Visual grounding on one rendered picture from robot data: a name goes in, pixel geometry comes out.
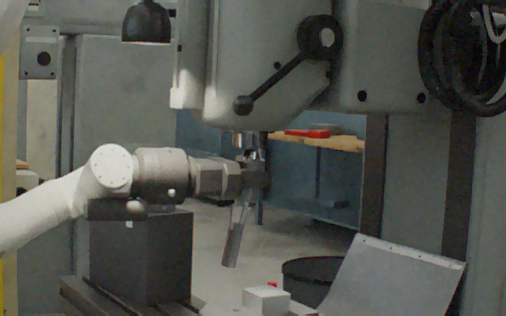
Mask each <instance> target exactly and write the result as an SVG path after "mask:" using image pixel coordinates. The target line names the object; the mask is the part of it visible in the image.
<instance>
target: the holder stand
mask: <svg viewBox="0 0 506 316"><path fill-rule="evenodd" d="M193 220H194V213H193V212H192V211H188V210H184V209H180V208H176V205H170V206H166V209H165V210H163V209H162V207H161V206H149V216H148V220H147V221H140V222H130V221H90V229H89V246H90V259H89V278H90V282H92V283H95V284H97V285H99V286H102V287H104V288H106V289H109V290H111V291H113V292H115V293H117V294H119V295H122V296H124V297H127V298H130V299H132V300H134V301H137V302H139V303H141V304H144V305H150V304H156V303H166V302H171V301H177V300H182V299H187V298H191V296H192V284H191V272H192V246H193Z"/></svg>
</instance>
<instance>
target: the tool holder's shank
mask: <svg viewBox="0 0 506 316"><path fill-rule="evenodd" d="M248 205H249V203H246V202H241V201H236V200H234V204H231V209H230V222H229V227H228V232H227V237H226V242H225V247H224V252H223V257H222V261H221V265H222V266H225V267H227V268H235V266H236V261H237V256H238V251H239V246H240V241H241V238H242V236H243V231H244V227H245V222H246V219H247V217H248V214H249V211H250V207H248Z"/></svg>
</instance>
